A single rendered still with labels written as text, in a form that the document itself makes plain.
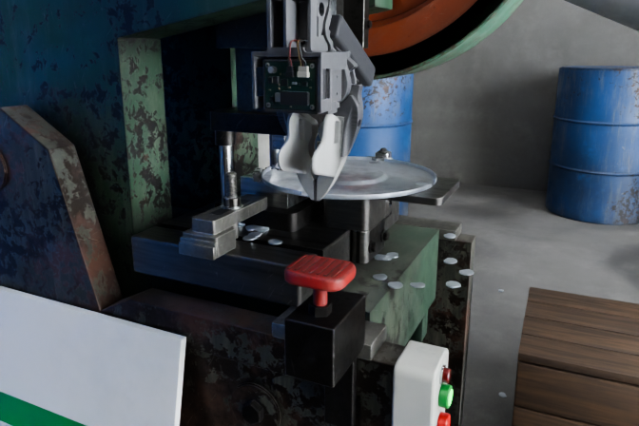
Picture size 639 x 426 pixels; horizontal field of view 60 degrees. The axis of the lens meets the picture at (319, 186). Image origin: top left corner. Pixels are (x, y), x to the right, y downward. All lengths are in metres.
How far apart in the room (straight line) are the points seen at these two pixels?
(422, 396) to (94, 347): 0.52
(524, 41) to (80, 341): 3.63
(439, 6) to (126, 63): 0.63
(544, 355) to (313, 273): 0.83
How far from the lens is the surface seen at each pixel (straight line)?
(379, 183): 0.89
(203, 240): 0.80
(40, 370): 1.07
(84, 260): 0.95
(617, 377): 1.34
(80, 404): 1.02
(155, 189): 0.98
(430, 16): 1.21
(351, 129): 0.55
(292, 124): 0.56
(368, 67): 0.62
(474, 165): 4.29
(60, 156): 0.95
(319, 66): 0.49
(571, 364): 1.33
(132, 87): 0.93
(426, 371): 0.69
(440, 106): 4.28
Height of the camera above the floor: 0.99
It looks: 14 degrees down
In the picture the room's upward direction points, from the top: straight up
